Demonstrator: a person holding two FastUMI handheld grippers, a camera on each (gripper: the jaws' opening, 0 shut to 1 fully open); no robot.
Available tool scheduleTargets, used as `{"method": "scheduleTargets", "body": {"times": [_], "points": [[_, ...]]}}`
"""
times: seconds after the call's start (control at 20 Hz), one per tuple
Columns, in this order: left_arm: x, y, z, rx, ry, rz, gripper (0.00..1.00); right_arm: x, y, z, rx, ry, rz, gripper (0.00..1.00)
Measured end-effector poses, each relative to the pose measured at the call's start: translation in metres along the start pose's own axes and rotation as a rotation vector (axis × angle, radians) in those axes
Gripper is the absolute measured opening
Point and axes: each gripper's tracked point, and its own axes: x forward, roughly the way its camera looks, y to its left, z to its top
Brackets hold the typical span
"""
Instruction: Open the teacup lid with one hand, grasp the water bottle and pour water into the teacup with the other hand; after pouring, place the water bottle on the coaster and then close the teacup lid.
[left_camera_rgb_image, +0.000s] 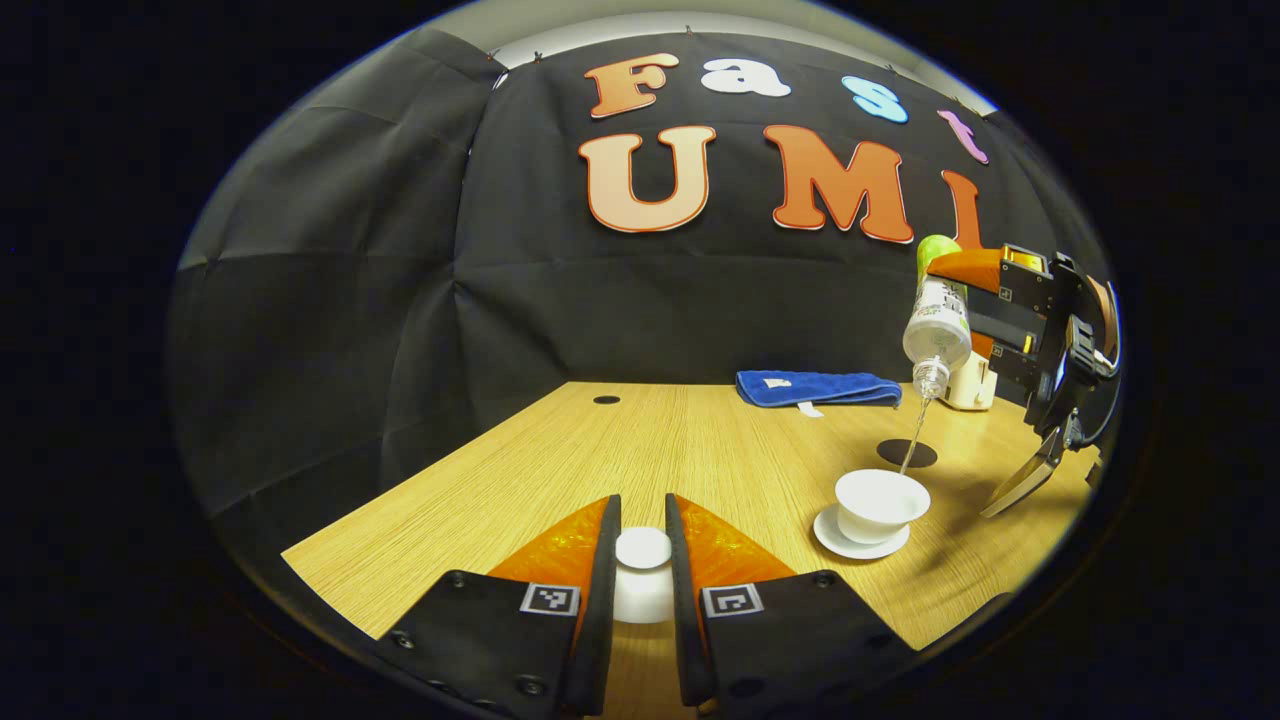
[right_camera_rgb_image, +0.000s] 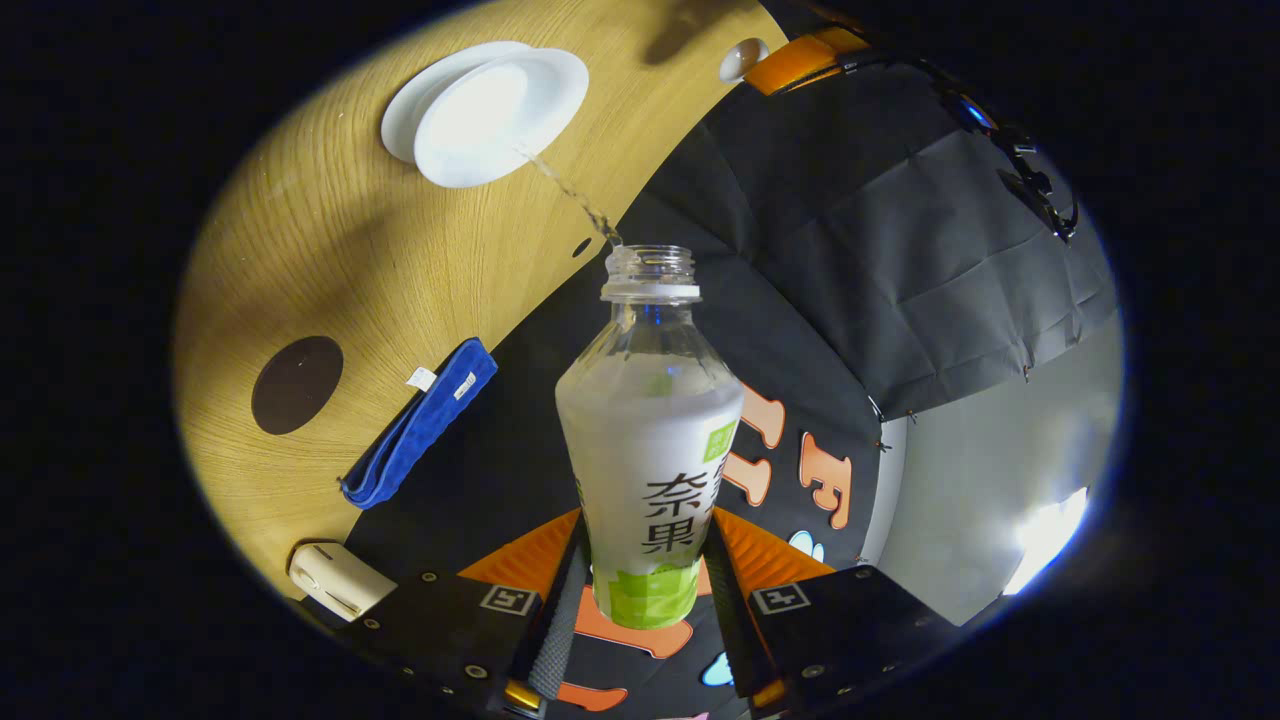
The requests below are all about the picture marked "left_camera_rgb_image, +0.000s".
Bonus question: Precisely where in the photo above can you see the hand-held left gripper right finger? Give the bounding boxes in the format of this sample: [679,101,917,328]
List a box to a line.
[665,493,916,713]

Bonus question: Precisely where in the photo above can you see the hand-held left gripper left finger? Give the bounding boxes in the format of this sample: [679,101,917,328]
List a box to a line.
[375,495,623,716]

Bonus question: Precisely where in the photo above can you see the white teacup lid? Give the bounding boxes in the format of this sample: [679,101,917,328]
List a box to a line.
[612,527,675,625]

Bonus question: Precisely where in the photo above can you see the clear water bottle white label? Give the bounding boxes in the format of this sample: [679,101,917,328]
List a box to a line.
[902,235,973,401]

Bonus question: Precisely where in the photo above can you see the dark round coaster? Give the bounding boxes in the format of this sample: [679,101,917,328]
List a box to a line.
[877,439,939,469]

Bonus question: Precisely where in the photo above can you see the white teacup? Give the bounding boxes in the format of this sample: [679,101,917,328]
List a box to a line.
[835,469,931,545]

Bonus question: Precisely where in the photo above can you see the white toaster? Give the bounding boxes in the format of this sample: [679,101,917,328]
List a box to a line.
[940,350,998,412]

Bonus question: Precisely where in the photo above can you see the white saucer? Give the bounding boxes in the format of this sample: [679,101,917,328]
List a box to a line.
[813,503,911,560]

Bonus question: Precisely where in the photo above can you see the blue folded towel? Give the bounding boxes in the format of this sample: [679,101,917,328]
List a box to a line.
[736,370,903,416]

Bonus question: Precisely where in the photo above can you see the black backdrop cloth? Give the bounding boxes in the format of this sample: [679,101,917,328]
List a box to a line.
[170,25,1111,541]

